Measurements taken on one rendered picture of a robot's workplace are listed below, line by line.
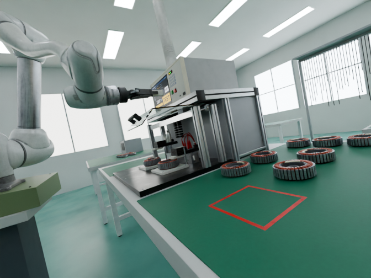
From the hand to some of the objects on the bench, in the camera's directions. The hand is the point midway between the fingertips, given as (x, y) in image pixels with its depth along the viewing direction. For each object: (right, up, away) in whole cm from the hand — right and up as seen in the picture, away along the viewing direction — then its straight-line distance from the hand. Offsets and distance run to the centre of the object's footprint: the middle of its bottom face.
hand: (157, 93), depth 92 cm
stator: (+63, -33, -30) cm, 77 cm away
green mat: (-13, -44, +74) cm, 87 cm away
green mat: (+54, -35, -36) cm, 74 cm away
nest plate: (+7, -41, -3) cm, 42 cm away
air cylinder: (+19, -38, +4) cm, 43 cm away
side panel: (+51, -34, 0) cm, 62 cm away
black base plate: (+2, -43, +8) cm, 44 cm away
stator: (+7, -40, -3) cm, 40 cm away
